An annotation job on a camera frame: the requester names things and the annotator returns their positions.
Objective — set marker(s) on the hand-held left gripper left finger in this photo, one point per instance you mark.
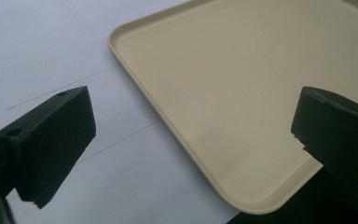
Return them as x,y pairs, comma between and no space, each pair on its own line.
49,146

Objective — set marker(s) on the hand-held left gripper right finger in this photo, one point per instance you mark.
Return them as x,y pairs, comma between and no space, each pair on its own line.
338,140

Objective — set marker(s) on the beige plastic tray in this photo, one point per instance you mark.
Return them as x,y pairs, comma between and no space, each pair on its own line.
239,99

